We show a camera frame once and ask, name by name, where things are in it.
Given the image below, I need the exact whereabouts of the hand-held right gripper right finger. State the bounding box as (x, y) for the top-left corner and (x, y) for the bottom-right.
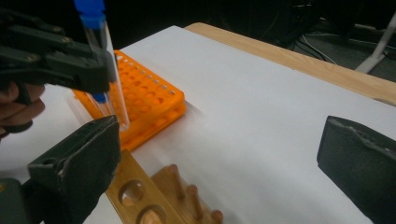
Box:
(317, 115), (396, 224)

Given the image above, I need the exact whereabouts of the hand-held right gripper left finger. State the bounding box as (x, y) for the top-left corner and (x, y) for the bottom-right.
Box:
(27, 115), (122, 224)

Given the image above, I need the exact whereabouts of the blue capped clear test tube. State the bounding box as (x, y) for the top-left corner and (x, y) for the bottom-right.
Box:
(73, 0), (131, 132)
(88, 92), (115, 119)

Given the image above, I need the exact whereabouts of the wooden test tube rack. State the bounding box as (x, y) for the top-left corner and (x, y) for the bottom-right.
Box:
(105, 150), (225, 224)

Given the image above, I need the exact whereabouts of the orange test tube rack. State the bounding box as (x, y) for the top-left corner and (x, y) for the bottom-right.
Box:
(73, 49), (188, 153)

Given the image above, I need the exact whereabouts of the white metal stand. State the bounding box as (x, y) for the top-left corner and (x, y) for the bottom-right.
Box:
(354, 11), (396, 75)

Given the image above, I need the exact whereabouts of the white table mat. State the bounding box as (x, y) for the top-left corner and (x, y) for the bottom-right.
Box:
(0, 25), (396, 224)

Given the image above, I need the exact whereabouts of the long white floor cable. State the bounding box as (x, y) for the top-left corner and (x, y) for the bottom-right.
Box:
(299, 33), (339, 66)

